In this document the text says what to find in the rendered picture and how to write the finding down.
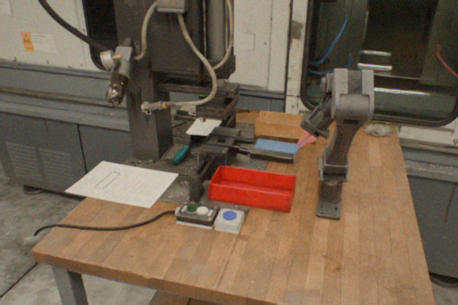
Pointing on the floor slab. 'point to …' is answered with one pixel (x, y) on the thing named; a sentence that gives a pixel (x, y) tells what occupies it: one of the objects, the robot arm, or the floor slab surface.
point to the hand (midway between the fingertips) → (299, 144)
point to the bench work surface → (261, 242)
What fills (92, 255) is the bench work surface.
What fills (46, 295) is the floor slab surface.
